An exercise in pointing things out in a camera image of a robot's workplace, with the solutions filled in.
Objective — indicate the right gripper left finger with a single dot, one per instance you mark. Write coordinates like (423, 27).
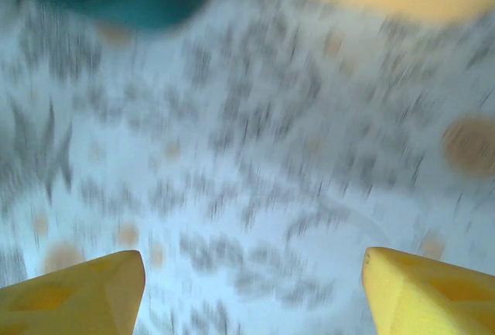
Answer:
(69, 300)

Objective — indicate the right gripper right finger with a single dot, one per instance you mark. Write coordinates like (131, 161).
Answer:
(433, 300)

